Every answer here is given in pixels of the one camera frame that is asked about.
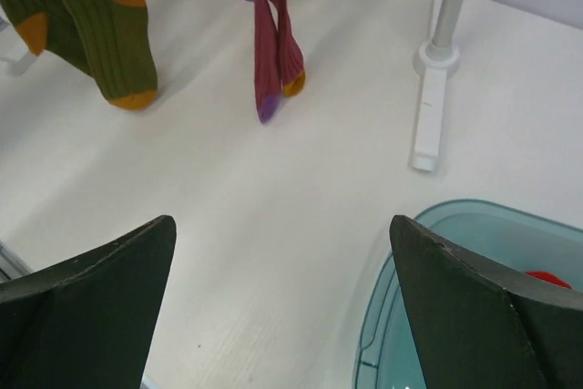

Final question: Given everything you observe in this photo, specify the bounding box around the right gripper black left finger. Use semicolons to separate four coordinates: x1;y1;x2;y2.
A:
1;215;177;388

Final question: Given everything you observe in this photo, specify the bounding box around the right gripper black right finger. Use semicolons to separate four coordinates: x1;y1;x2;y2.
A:
389;215;582;388

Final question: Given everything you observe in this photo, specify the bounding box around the olive orange striped sock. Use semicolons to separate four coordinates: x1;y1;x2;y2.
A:
1;0;92;76

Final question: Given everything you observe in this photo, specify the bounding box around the red sock in basin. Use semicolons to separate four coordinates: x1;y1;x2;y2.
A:
526;271;571;289

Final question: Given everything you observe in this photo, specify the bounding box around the blue plastic basin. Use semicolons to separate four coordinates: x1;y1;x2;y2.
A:
353;200;582;388

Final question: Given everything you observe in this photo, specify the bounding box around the white drying rack stand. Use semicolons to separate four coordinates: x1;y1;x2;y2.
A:
22;0;464;171

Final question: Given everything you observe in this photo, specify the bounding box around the purple orange hanging sock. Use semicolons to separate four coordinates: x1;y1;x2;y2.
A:
247;0;306;124

